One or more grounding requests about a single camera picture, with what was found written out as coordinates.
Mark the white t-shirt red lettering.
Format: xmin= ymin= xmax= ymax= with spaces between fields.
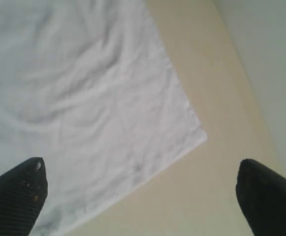
xmin=0 ymin=0 xmax=207 ymax=236

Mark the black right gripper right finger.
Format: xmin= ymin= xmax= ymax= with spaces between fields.
xmin=236 ymin=159 xmax=286 ymax=236

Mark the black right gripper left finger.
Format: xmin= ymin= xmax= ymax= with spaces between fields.
xmin=0 ymin=157 xmax=48 ymax=236

